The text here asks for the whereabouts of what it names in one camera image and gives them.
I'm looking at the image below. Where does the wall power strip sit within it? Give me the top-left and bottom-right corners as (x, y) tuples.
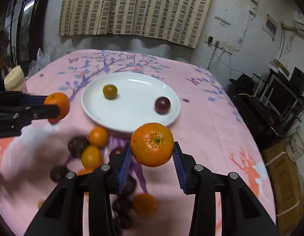
(204, 34), (234, 54)

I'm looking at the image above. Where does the small orange mandarin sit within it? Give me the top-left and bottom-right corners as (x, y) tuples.
(132, 193), (157, 218)

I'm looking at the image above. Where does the large orange mandarin back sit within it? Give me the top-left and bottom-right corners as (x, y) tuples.
(130, 123), (174, 167)

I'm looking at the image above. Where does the brown passion fruit lower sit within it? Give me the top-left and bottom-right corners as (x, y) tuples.
(49, 166), (69, 183)

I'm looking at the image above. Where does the white oval plate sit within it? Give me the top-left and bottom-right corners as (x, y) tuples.
(81, 72), (181, 134)

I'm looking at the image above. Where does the brown passion fruit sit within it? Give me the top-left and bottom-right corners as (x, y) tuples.
(68, 135), (90, 158)
(49, 166), (69, 183)

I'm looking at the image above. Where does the white plastic bucket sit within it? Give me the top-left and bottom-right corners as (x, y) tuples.
(285, 127), (304, 162)

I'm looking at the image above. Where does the green-yellow round fruit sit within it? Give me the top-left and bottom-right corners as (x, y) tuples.
(102, 84), (118, 100)

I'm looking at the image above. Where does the orange mandarin middle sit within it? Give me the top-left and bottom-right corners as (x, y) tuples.
(77, 168), (95, 197)

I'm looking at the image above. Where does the small tan longan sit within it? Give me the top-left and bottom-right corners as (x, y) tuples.
(37, 200), (45, 209)

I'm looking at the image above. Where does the dark mangosteen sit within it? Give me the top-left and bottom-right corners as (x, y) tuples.
(121, 175), (137, 196)
(112, 197), (133, 229)

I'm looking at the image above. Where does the yellow-orange round fruit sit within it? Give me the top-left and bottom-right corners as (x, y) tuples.
(81, 145), (103, 169)

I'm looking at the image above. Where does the dark framed cabinet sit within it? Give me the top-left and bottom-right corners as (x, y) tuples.
(9, 0), (55, 66)

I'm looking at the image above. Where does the striped beige curtain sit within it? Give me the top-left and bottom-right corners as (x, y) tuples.
(58, 0), (211, 49)

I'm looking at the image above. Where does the black shelf with electronics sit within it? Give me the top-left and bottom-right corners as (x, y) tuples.
(230, 68), (304, 149)

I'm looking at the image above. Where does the white wall panel box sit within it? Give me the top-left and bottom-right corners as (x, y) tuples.
(263, 13), (278, 41)

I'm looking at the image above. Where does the cardboard box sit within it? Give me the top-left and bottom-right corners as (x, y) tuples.
(262, 141), (304, 235)

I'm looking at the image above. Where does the small orange top fruit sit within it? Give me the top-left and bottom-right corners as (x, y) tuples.
(88, 127), (109, 149)

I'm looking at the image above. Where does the large dark purple plum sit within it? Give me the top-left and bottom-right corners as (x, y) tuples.
(155, 96), (171, 114)

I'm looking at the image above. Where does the dark plum top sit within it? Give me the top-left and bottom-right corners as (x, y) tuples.
(109, 147), (124, 159)

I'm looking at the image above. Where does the brown passion fruit top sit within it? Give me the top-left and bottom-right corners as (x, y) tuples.
(68, 135), (90, 158)

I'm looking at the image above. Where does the dark mangosteen lower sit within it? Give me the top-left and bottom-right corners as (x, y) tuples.
(112, 197), (133, 229)

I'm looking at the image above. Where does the clear plastic bag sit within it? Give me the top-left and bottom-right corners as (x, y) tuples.
(28, 48), (51, 78)

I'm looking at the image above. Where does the dark mangosteen right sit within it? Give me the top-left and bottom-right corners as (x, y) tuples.
(121, 175), (137, 196)

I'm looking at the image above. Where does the large orange mandarin front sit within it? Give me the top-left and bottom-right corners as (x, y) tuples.
(43, 92), (70, 124)

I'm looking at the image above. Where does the pink deer tablecloth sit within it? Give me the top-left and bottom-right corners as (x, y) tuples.
(0, 50), (276, 235)

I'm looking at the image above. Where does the large orange mandarin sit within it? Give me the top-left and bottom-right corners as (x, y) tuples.
(43, 92), (70, 124)
(130, 123), (174, 167)

